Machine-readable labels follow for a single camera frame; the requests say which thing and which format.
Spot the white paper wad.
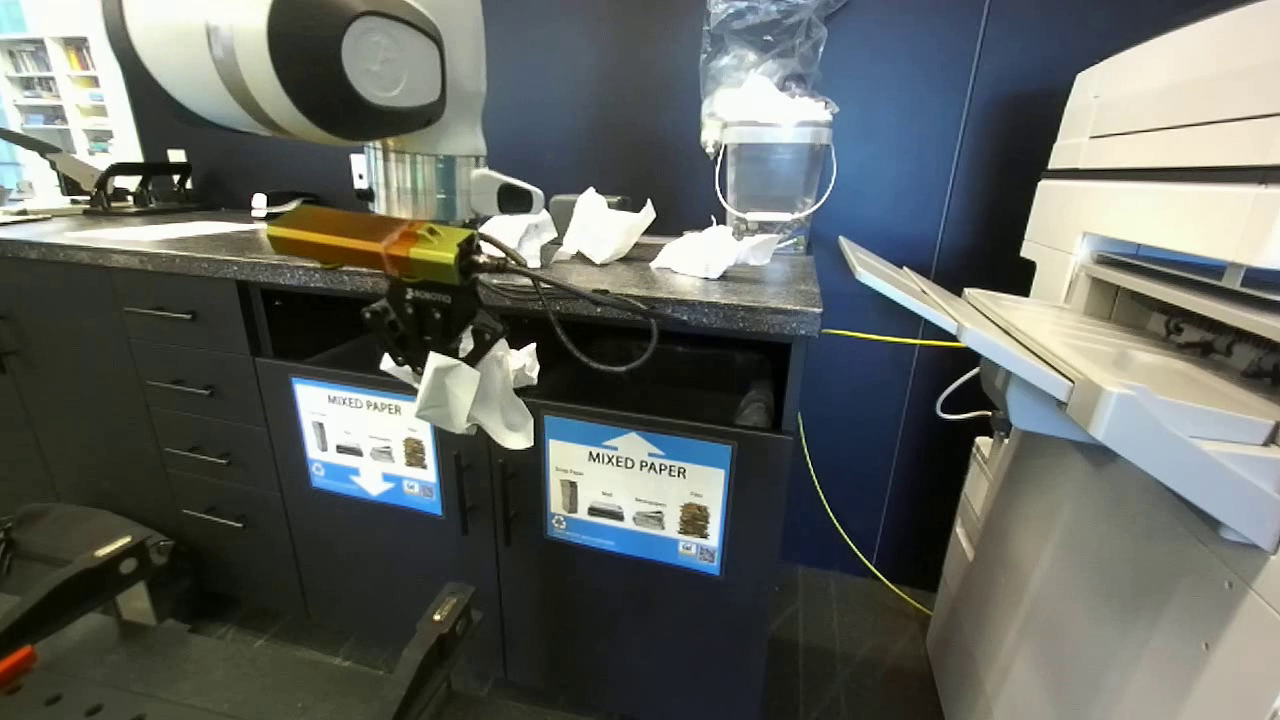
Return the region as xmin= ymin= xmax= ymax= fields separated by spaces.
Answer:
xmin=704 ymin=72 xmax=836 ymax=151

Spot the large white office printer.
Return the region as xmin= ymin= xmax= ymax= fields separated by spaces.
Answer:
xmin=836 ymin=0 xmax=1280 ymax=720

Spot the black hole punch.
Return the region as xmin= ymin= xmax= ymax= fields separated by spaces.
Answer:
xmin=84 ymin=158 xmax=201 ymax=217

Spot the dark cabinet unit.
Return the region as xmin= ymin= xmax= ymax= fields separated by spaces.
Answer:
xmin=0 ymin=244 xmax=824 ymax=720

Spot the white cable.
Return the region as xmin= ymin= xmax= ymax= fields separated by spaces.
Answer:
xmin=932 ymin=366 xmax=998 ymax=427

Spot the yellow cable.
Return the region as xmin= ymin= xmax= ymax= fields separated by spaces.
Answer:
xmin=793 ymin=323 xmax=972 ymax=621

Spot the blue label with down arrow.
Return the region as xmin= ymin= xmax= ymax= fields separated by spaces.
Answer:
xmin=288 ymin=373 xmax=448 ymax=522

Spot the blue label with up arrow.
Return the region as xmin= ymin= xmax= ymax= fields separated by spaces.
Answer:
xmin=538 ymin=413 xmax=734 ymax=579

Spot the black bin cabinet door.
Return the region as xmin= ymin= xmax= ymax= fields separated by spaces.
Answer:
xmin=485 ymin=392 xmax=793 ymax=720
xmin=254 ymin=357 xmax=503 ymax=685

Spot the black door handle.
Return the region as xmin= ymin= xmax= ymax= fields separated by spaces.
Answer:
xmin=491 ymin=457 xmax=519 ymax=554
xmin=450 ymin=454 xmax=478 ymax=540

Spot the white shelf unit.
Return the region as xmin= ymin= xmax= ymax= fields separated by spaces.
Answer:
xmin=0 ymin=0 xmax=149 ymax=205

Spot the dark grey adapter box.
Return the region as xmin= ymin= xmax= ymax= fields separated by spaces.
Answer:
xmin=546 ymin=192 xmax=590 ymax=236

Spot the clear plastic bag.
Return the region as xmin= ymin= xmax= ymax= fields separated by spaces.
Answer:
xmin=697 ymin=0 xmax=847 ymax=131

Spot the clear plastic bucket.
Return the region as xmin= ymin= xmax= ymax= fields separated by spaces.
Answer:
xmin=701 ymin=113 xmax=841 ymax=252

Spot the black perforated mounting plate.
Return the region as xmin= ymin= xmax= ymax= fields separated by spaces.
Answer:
xmin=0 ymin=604 xmax=444 ymax=720

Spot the grey printer side tray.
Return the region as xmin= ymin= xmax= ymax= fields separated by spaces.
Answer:
xmin=836 ymin=236 xmax=1280 ymax=554

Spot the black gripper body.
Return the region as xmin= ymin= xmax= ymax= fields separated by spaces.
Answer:
xmin=356 ymin=275 xmax=488 ymax=336

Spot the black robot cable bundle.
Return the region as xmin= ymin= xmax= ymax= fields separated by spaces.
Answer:
xmin=468 ymin=231 xmax=663 ymax=377

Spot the grey paper trimmer lever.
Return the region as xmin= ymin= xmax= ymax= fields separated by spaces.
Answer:
xmin=0 ymin=125 xmax=108 ymax=205

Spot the black bin liner bag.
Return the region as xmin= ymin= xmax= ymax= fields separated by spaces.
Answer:
xmin=313 ymin=314 xmax=403 ymax=392
xmin=522 ymin=332 xmax=789 ymax=431

